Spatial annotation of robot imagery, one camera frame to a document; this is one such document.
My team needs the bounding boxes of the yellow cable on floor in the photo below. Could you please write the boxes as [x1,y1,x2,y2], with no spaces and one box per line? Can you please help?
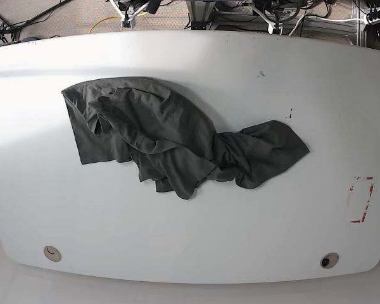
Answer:
[88,6,148,34]

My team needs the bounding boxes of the table cable grommet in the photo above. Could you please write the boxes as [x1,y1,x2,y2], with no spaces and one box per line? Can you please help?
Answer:
[320,253,339,269]
[43,246,61,262]

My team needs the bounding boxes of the red tape rectangle marking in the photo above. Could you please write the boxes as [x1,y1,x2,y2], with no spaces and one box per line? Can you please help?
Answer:
[346,176,374,224]

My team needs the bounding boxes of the left table cable grommet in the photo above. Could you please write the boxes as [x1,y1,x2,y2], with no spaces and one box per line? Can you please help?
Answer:
[43,246,61,262]

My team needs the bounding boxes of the dark grey T-shirt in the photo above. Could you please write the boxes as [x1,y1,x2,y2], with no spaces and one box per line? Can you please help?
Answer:
[62,77,309,200]

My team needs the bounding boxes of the right table cable grommet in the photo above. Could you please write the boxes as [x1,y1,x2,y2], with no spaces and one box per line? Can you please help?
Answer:
[320,253,339,269]

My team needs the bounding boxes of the black tripod stand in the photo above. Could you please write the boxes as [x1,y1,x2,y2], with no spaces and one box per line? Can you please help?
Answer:
[0,0,72,44]

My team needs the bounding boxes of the aluminium frame post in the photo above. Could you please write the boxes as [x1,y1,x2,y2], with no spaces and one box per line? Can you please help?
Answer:
[186,1,216,30]

